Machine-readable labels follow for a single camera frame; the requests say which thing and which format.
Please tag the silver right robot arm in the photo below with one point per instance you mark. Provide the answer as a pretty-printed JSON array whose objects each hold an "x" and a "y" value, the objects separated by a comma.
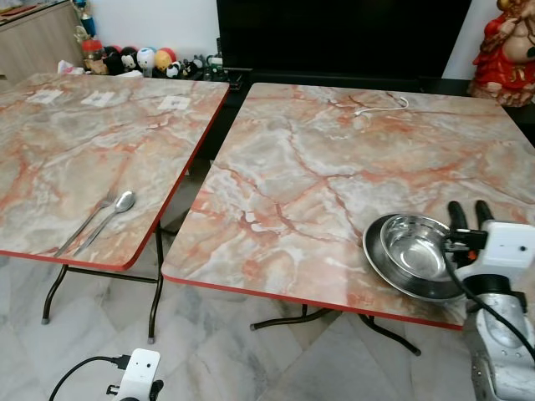
[{"x": 501, "y": 351}]

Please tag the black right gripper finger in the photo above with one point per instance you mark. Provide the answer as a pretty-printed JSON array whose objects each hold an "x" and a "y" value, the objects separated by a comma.
[
  {"x": 458, "y": 217},
  {"x": 484, "y": 213}
]

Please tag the red capped jar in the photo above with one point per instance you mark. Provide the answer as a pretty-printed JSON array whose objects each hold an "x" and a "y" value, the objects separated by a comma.
[{"x": 92, "y": 57}]

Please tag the marble top folding table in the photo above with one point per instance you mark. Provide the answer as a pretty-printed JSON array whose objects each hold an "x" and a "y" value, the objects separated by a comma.
[
  {"x": 318, "y": 192},
  {"x": 75, "y": 159}
]

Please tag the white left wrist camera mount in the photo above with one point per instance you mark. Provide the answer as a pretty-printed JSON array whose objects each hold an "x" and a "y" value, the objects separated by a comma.
[{"x": 138, "y": 372}]

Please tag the silver metal fork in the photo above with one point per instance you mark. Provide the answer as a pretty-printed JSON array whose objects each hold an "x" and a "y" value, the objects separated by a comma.
[{"x": 88, "y": 224}]

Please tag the blue gold trophy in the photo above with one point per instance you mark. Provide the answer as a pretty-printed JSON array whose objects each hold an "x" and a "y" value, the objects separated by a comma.
[{"x": 84, "y": 18}]

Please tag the stainless steel bowl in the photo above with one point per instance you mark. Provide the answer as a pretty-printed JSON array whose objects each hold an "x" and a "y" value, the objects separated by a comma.
[{"x": 414, "y": 251}]

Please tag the black folding table leg frame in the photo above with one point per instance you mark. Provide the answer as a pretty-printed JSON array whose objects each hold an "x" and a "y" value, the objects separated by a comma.
[
  {"x": 389, "y": 336},
  {"x": 155, "y": 309}
]

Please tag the orange red round toy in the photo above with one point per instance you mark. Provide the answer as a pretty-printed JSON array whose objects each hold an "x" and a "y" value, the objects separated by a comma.
[{"x": 165, "y": 58}]

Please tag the black mouse plush toy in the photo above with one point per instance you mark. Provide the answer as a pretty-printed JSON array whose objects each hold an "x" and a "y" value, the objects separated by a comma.
[{"x": 119, "y": 61}]

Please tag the green white small figurine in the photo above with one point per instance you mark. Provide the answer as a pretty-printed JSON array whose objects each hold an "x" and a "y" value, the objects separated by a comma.
[{"x": 215, "y": 65}]

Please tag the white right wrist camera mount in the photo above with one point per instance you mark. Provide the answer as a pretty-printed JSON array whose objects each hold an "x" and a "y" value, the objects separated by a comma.
[{"x": 506, "y": 251}]

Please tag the white blue round toy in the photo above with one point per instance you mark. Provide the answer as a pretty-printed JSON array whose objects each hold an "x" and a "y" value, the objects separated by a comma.
[{"x": 146, "y": 58}]

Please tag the silver metal spoon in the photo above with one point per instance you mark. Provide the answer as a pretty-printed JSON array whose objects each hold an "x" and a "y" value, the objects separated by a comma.
[{"x": 124, "y": 201}]

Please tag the white paper label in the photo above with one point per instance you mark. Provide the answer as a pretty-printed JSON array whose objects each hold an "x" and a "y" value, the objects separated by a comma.
[
  {"x": 175, "y": 103},
  {"x": 98, "y": 98}
]

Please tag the black white panda toy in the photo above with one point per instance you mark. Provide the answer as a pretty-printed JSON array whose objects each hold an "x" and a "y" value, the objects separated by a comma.
[{"x": 173, "y": 71}]

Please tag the stainless steel plate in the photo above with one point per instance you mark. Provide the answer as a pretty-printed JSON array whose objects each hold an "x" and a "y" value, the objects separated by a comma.
[{"x": 374, "y": 259}]

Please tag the red gold laughing statue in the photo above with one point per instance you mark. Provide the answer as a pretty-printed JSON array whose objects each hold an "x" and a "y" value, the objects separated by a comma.
[{"x": 501, "y": 58}]

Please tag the light wood cabinet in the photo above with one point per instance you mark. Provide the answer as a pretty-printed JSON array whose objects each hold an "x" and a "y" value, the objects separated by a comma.
[{"x": 38, "y": 42}]

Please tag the black television screen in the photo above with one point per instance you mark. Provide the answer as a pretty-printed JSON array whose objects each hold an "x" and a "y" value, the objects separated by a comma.
[{"x": 343, "y": 33}]

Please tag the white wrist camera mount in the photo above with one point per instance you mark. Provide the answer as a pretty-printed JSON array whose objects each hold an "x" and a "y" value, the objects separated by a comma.
[
  {"x": 138, "y": 372},
  {"x": 506, "y": 251}
]

